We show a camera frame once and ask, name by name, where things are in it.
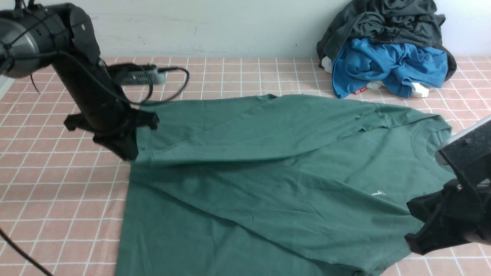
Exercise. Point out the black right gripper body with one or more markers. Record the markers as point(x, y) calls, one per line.
point(454, 216)

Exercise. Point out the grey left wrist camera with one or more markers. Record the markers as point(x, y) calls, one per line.
point(128, 74)

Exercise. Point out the dark grey crumpled garment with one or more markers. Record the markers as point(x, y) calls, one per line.
point(387, 22)

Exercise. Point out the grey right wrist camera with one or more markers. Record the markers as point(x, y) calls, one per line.
point(468, 153)

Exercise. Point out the green long-sleeve top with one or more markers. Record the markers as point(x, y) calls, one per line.
point(295, 185)

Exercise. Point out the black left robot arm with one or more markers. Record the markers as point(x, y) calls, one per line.
point(62, 36)

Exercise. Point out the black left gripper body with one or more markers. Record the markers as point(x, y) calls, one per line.
point(120, 139)

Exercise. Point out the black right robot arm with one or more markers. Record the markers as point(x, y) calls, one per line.
point(456, 215)

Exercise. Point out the pink checkered tablecloth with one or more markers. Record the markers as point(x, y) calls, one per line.
point(62, 196)

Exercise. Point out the blue crumpled shirt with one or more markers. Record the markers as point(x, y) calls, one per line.
point(396, 65)

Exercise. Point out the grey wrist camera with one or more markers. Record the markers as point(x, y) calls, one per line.
point(468, 153)
point(128, 74)

